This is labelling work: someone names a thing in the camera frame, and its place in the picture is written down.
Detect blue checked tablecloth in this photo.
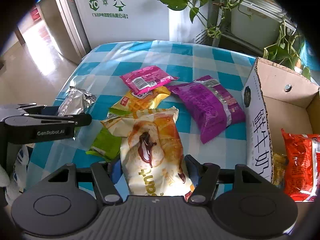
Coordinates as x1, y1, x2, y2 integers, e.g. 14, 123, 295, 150
25, 40, 258, 195

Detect lime green snack packet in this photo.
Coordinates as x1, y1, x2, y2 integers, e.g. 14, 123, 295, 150
86, 107, 125, 162

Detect white plastic bag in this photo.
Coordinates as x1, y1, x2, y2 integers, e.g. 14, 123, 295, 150
5, 144, 33, 205

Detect white metal plant rack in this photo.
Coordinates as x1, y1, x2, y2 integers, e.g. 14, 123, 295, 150
194, 0, 298, 55

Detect pothos plant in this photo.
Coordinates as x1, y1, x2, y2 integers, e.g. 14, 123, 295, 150
157, 0, 312, 80

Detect cream croissant snack packet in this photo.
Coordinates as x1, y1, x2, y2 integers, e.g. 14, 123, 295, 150
100, 107, 198, 203

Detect printed grey white tablecloth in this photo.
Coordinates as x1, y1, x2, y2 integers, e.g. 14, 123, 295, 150
300, 42, 320, 73

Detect cardboard box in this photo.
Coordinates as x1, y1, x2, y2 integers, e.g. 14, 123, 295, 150
242, 57, 320, 203

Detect pink snack packet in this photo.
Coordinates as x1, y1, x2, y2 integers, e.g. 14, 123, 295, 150
119, 65, 179, 95

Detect yellow waffle snack packet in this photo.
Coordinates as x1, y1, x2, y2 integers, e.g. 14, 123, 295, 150
107, 86, 172, 117

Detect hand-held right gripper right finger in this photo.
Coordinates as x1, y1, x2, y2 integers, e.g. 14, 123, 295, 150
184, 154, 273, 205

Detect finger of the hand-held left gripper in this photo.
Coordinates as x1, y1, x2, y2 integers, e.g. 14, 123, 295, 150
15, 102, 61, 117
24, 113, 92, 128

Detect silver foil snack packet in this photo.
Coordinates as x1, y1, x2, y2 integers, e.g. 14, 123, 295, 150
58, 86, 97, 140

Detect purple snack packet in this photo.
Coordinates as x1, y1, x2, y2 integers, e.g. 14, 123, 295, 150
166, 75, 247, 144

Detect yellow crinkled snack packet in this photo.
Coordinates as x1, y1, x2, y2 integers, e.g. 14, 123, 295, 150
272, 152, 288, 188

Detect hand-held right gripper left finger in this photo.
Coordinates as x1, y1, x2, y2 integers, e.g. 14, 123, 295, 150
46, 158, 123, 205

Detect white freezer with tree print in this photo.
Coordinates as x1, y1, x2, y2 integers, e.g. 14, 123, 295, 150
69, 0, 208, 53

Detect red snack packet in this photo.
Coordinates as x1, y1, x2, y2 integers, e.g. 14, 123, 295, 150
281, 129, 320, 202

